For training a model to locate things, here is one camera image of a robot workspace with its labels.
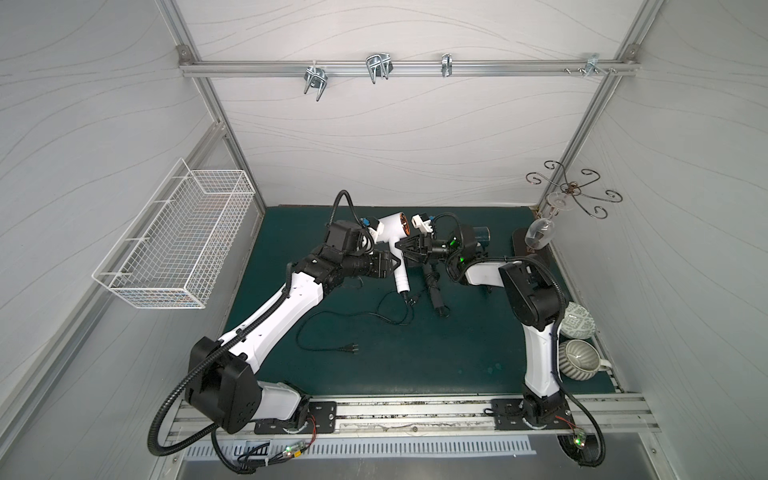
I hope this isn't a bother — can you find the white hair dryer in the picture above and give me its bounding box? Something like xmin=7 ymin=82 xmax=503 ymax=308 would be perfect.
xmin=375 ymin=212 xmax=410 ymax=295

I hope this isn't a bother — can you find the grey hair dryer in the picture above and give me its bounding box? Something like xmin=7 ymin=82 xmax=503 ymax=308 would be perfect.
xmin=422 ymin=264 xmax=450 ymax=318

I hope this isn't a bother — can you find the grey dryer black cord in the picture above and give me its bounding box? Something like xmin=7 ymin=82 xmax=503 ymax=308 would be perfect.
xmin=410 ymin=275 xmax=448 ymax=310

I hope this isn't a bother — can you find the green hair dryer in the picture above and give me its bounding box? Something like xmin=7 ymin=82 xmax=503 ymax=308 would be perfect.
xmin=471 ymin=226 xmax=491 ymax=248

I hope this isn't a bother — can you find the white dryer black cord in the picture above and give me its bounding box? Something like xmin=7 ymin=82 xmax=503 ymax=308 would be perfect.
xmin=295 ymin=290 xmax=416 ymax=355

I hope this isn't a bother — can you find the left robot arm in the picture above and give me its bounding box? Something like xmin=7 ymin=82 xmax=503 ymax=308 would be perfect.
xmin=147 ymin=212 xmax=410 ymax=457

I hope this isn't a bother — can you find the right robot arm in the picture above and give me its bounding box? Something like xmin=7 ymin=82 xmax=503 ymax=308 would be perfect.
xmin=393 ymin=213 xmax=606 ymax=468

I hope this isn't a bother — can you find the green table mat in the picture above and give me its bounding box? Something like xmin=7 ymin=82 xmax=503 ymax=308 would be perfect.
xmin=227 ymin=206 xmax=526 ymax=396

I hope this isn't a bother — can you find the black ornate jewelry stand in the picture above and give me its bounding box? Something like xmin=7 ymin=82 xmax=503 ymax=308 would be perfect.
xmin=523 ymin=159 xmax=624 ymax=254

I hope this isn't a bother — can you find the metal hook clamp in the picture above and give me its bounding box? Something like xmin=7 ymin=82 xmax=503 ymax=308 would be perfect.
xmin=441 ymin=53 xmax=453 ymax=78
xmin=365 ymin=53 xmax=393 ymax=84
xmin=563 ymin=54 xmax=618 ymax=78
xmin=303 ymin=65 xmax=328 ymax=102

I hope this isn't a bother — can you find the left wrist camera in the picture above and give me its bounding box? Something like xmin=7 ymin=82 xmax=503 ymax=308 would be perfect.
xmin=366 ymin=218 xmax=386 ymax=244

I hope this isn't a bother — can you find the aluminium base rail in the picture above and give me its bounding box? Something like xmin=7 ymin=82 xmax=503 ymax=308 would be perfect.
xmin=167 ymin=392 xmax=661 ymax=442

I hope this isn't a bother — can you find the white slotted cable duct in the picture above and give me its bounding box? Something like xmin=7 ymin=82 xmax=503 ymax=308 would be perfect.
xmin=184 ymin=435 xmax=537 ymax=461

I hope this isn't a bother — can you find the white wire basket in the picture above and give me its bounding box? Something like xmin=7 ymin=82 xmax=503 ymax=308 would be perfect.
xmin=92 ymin=158 xmax=255 ymax=310

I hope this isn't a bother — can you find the aluminium top rail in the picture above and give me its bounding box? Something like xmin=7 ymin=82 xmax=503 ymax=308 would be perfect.
xmin=180 ymin=57 xmax=641 ymax=78

